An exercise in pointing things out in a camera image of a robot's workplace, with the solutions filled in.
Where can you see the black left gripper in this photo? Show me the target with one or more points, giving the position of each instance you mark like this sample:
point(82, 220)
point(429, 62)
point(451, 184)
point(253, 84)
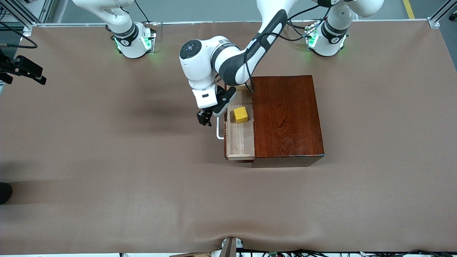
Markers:
point(204, 117)

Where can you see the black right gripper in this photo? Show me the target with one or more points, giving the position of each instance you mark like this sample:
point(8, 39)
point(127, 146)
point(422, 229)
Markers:
point(22, 66)

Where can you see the yellow wooden block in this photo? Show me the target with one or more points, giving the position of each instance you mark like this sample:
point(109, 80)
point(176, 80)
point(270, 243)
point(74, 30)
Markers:
point(241, 115)

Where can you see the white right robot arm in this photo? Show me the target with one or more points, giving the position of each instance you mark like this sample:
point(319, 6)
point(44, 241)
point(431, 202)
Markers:
point(134, 46)

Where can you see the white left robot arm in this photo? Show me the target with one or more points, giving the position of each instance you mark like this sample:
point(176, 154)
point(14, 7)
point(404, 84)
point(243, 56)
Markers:
point(232, 60)

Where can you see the dark brown wooden cabinet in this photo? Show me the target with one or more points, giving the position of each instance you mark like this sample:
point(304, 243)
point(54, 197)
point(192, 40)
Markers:
point(285, 117)

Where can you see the brown table cover sheet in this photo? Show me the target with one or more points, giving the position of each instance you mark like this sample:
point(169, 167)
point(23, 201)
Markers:
point(107, 160)

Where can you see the black round object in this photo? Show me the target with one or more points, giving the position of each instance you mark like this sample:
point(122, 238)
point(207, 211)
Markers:
point(4, 192)

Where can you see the yellow floor tape strip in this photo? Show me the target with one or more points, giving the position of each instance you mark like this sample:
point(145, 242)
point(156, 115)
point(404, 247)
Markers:
point(410, 10)

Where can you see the aluminium frame post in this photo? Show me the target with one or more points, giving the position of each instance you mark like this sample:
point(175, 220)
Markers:
point(439, 14)
point(28, 28)

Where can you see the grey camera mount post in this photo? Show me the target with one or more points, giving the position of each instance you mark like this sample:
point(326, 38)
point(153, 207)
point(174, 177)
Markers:
point(228, 248)

